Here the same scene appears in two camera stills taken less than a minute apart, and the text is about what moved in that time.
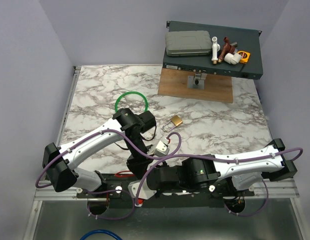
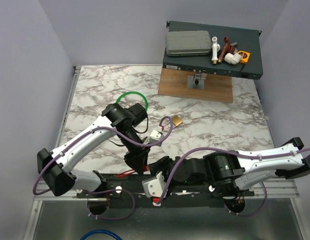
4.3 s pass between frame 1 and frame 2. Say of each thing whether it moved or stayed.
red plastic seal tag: moved
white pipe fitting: stayed
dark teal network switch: stayed
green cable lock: stayed
